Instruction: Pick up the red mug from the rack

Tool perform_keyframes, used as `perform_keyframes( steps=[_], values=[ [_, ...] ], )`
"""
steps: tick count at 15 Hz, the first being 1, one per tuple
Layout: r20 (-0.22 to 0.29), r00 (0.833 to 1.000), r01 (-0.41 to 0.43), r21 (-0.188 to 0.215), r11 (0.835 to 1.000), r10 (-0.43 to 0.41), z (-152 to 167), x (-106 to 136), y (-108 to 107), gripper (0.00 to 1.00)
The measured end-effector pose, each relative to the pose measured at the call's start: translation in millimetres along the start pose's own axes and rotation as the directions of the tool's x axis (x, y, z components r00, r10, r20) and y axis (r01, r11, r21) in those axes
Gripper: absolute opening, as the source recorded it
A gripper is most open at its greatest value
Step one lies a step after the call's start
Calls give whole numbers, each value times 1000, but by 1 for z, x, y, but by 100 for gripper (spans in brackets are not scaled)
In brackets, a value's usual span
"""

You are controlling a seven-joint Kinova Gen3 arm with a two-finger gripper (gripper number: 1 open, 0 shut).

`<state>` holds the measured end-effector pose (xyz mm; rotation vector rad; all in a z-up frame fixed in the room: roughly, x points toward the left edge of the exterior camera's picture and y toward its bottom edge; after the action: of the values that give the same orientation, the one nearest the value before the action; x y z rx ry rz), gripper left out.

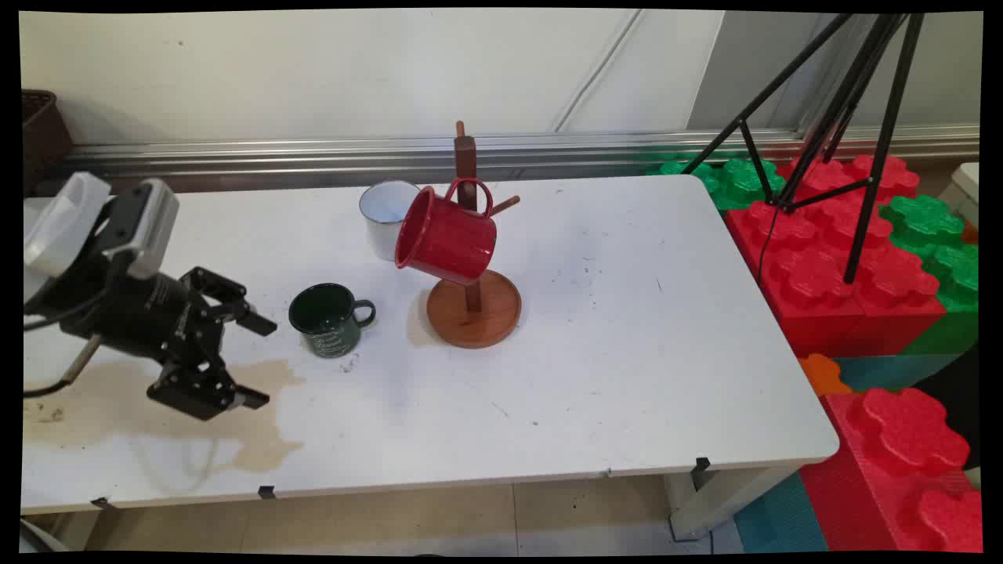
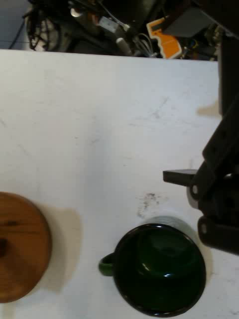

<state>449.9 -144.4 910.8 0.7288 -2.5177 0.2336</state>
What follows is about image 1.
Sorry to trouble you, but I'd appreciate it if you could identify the dark brown wicker basket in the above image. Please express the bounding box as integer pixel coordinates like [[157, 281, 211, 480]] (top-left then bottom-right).
[[21, 89, 76, 197]]

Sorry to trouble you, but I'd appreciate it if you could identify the dark green enamel mug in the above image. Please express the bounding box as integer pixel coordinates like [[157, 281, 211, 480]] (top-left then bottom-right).
[[288, 282, 378, 360]]

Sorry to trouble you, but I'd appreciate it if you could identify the brown wooden mug tree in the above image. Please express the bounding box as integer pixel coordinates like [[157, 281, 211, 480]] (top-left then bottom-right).
[[425, 120, 524, 351]]

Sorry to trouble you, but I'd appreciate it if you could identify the black camera tripod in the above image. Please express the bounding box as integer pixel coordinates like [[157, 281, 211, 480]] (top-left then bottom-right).
[[679, 12, 926, 285]]

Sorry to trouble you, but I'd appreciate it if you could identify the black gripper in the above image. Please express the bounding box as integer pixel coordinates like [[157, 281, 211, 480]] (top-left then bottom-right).
[[30, 261, 278, 422]]

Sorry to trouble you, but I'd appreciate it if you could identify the white wall cable conduit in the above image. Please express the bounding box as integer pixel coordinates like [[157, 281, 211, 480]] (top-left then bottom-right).
[[551, 9, 645, 134]]

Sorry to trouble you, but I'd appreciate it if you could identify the orange foam building block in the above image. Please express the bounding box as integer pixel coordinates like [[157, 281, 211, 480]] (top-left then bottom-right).
[[798, 353, 854, 397]]

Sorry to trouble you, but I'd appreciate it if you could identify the teal foam building block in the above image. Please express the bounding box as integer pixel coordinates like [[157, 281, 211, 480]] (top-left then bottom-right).
[[829, 352, 974, 393]]

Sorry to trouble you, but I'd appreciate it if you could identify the white enamel mug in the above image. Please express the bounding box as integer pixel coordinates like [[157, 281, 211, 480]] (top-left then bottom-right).
[[358, 179, 425, 262]]

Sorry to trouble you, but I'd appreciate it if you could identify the white table leg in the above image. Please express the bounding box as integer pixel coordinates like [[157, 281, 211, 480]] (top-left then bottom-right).
[[664, 465, 802, 543]]

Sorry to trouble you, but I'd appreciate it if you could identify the grey white wrist camera box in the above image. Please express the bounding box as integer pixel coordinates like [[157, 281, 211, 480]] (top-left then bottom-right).
[[98, 179, 180, 280]]

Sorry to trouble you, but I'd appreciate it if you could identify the green foam building block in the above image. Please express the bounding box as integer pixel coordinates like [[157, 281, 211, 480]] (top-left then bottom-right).
[[646, 156, 787, 213], [878, 193, 981, 355]]

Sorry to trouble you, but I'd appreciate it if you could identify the thin black tripod cable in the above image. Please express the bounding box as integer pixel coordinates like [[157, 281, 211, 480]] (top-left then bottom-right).
[[755, 204, 780, 285]]

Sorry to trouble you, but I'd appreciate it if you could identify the red enamel mug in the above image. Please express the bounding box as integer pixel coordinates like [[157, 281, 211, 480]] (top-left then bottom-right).
[[393, 176, 498, 287]]

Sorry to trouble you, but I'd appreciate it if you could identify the silver metal wall rail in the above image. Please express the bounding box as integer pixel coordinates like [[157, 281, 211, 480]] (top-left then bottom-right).
[[64, 124, 981, 193]]

